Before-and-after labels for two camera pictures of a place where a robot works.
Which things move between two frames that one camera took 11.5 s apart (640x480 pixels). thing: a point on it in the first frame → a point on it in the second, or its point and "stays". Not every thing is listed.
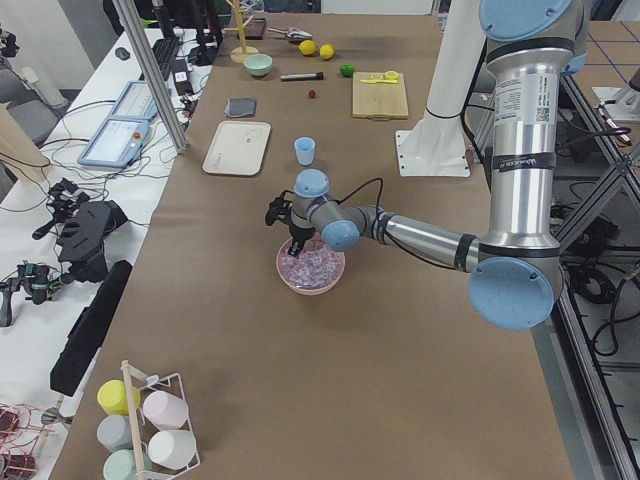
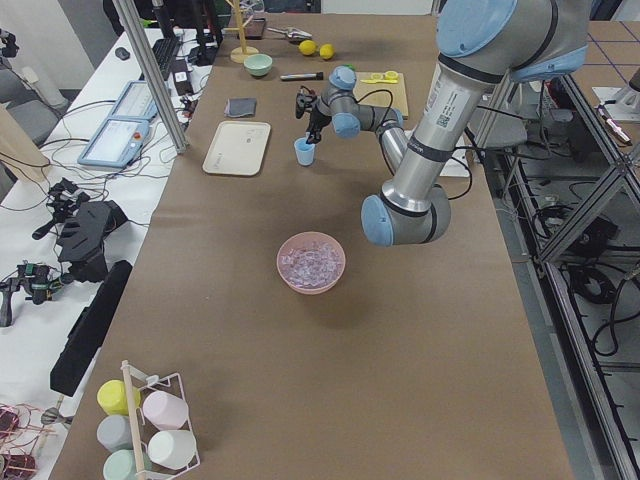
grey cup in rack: [114, 432] stays
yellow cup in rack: [112, 397] stays
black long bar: [84, 337] stays
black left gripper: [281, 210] → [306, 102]
